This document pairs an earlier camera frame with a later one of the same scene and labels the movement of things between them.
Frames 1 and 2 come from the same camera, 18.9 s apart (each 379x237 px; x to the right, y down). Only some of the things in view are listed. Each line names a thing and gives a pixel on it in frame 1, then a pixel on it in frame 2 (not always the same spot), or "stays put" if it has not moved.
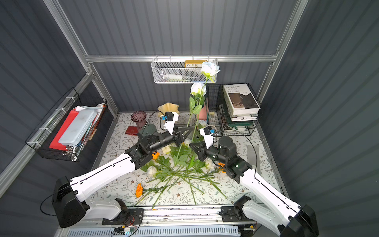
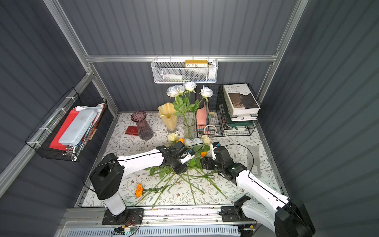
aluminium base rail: (191, 222) stays put
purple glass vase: (139, 117) stays put
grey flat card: (253, 157) stays put
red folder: (68, 121) stays put
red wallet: (132, 130) stays put
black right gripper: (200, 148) to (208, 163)
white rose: (209, 69) to (188, 86)
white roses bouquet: (196, 101) to (206, 92)
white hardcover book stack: (241, 104) stays put
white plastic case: (78, 127) stays put
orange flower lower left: (139, 190) stays put
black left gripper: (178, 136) to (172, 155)
